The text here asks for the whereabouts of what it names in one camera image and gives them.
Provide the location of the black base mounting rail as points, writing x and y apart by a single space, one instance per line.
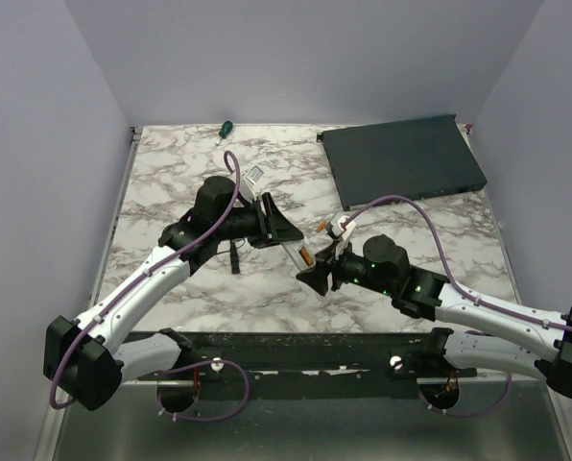
221 364

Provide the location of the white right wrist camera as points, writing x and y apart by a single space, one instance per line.
340 228

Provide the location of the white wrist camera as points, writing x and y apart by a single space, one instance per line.
340 228
248 184

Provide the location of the aluminium rail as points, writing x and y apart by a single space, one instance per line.
484 376
136 134

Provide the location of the dark flat network switch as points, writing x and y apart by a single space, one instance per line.
417 159

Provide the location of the aluminium front rail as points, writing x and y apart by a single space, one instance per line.
484 376

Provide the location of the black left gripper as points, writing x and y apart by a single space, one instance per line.
273 227

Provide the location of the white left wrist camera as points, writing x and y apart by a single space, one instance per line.
248 184

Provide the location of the black cable connector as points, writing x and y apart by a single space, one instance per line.
234 258

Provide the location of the green handled screwdriver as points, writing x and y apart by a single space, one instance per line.
225 131

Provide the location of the white remote control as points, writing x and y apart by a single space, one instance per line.
292 250

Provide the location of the aluminium left side rail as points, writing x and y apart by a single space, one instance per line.
136 134

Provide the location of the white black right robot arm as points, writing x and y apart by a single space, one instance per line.
514 338

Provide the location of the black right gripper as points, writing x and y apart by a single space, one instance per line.
317 277

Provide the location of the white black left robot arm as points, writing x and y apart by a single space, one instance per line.
88 357

